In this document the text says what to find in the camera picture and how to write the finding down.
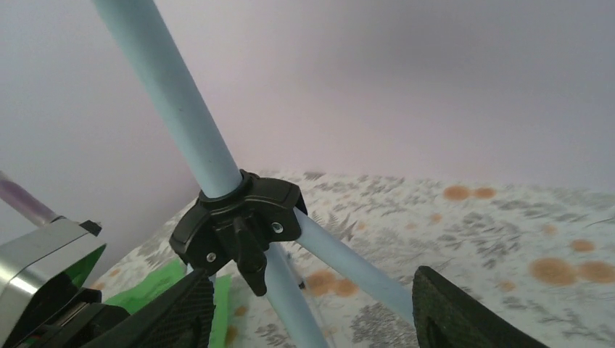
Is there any light blue music stand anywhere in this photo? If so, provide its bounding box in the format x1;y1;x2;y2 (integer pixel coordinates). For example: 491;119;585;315
94;1;413;347

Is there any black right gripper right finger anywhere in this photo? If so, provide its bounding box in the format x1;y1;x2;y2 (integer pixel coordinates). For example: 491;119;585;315
412;265;547;348

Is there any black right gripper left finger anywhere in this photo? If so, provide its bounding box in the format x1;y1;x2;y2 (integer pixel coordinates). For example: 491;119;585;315
85;270;215;348

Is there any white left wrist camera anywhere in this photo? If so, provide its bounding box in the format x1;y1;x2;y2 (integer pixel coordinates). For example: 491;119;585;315
1;218;106;347

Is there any floral patterned table mat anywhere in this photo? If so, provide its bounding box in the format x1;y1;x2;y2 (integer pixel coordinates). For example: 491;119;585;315
94;170;614;347

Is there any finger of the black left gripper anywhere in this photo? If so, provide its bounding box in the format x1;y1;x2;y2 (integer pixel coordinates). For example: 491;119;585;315
19;288;130;348

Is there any green sheet music page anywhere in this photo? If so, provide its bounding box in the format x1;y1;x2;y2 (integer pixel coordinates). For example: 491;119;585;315
208;275;232;348
104;260;186;315

